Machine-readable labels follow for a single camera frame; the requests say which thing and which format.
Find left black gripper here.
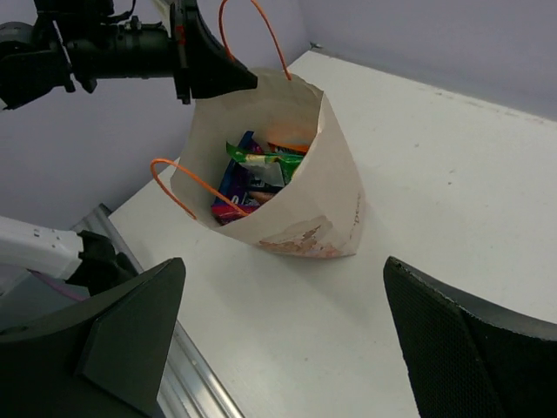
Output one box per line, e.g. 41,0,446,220
64,1,258,105

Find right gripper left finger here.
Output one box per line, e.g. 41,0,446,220
1,258,185,417

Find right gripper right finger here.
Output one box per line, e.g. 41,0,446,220
383,257,556,417

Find white paper bag orange handles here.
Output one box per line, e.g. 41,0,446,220
160,1,366,259

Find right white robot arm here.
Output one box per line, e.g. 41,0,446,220
1,218,556,417

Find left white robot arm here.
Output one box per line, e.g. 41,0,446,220
1,1,258,110

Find purple blue snack bar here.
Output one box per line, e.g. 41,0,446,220
218,131,284,206

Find green snack packet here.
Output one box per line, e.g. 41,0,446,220
226,143,304,187

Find pink snack packet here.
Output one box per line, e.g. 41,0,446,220
211,203,260,226

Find aluminium front rail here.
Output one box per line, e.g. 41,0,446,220
74,204,243,417

